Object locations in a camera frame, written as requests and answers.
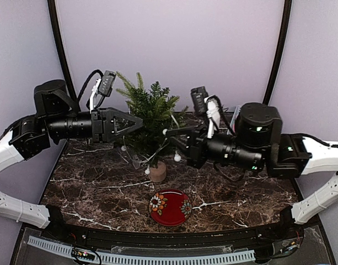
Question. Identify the small circuit board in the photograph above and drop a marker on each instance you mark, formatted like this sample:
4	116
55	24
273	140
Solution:
77	253

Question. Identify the light blue plastic basket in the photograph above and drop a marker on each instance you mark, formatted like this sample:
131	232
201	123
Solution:
234	117

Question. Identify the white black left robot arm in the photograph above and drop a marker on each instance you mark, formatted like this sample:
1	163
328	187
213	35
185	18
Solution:
59	117

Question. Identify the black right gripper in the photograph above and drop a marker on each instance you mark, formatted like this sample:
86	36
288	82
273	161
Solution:
194	157

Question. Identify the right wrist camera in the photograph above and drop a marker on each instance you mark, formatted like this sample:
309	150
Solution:
210	108

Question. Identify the red floral plate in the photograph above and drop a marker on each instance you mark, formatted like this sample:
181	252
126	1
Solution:
170	207

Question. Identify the black front rail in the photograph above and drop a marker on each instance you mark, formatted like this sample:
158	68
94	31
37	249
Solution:
245	237

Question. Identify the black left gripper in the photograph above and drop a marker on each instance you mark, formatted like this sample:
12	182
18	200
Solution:
103	129

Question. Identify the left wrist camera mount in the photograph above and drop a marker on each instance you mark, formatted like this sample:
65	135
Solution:
101	89

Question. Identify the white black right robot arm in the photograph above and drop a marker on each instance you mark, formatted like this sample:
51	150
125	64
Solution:
256	142

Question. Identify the small green christmas tree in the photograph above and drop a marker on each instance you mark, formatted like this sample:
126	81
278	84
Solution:
157	108

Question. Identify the white slotted cable duct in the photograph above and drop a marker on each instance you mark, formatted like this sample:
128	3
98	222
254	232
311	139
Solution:
106	257

